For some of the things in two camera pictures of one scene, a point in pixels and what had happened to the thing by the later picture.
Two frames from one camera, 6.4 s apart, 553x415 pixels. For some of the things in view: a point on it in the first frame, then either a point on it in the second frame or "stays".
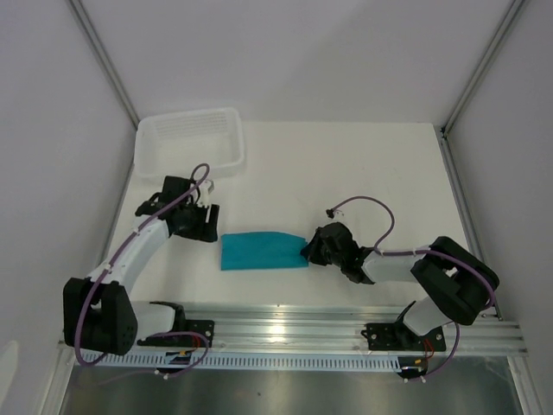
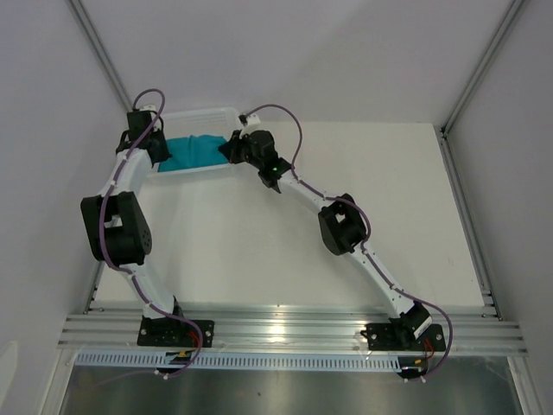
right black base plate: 396,336 stays
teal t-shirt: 262,250 to 193,151
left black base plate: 183,332 stays
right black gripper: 311,251 to 232,148
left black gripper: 205,232 to 159,133
